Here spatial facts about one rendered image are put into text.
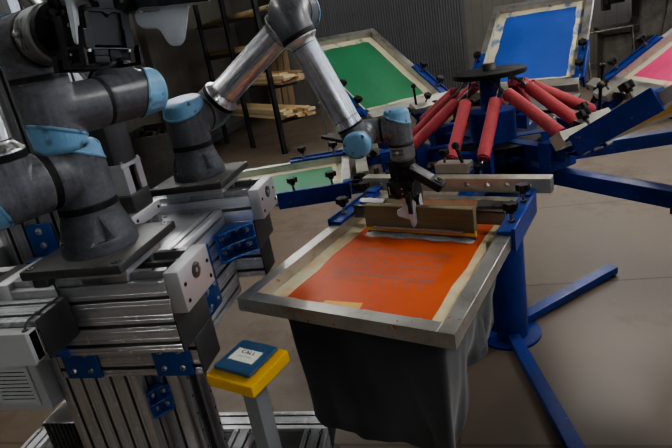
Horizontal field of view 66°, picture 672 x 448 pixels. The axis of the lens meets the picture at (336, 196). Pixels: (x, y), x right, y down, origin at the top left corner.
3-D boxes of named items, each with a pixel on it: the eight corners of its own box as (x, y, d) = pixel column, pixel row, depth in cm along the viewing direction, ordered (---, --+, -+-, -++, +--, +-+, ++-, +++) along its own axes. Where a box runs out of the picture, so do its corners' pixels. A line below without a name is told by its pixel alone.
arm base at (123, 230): (46, 263, 103) (28, 217, 100) (92, 233, 117) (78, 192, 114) (112, 257, 100) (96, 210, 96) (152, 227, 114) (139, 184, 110)
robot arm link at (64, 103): (123, 138, 78) (100, 64, 75) (49, 160, 70) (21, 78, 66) (96, 138, 83) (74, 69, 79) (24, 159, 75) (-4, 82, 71)
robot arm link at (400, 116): (381, 108, 154) (409, 103, 152) (387, 143, 158) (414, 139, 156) (378, 113, 147) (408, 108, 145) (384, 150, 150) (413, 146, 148)
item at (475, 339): (460, 464, 129) (442, 318, 116) (445, 459, 131) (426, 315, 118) (504, 355, 166) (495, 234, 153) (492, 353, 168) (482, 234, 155)
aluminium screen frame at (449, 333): (456, 350, 104) (454, 334, 103) (239, 310, 135) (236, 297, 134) (533, 207, 166) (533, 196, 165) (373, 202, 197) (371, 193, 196)
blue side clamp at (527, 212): (516, 252, 142) (514, 229, 140) (497, 251, 145) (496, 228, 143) (537, 212, 166) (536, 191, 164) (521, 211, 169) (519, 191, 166)
